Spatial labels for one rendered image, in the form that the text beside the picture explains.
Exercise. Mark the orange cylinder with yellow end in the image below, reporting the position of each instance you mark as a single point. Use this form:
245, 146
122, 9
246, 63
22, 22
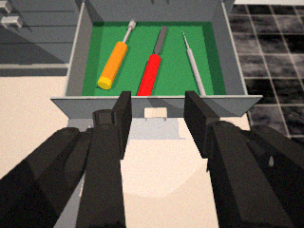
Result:
115, 60

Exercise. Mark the grey tool chest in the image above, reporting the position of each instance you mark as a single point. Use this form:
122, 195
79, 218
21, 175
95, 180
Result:
36, 39

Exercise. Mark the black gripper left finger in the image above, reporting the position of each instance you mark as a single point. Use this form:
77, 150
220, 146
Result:
35, 192

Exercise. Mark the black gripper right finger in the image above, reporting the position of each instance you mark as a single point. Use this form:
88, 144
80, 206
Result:
237, 162

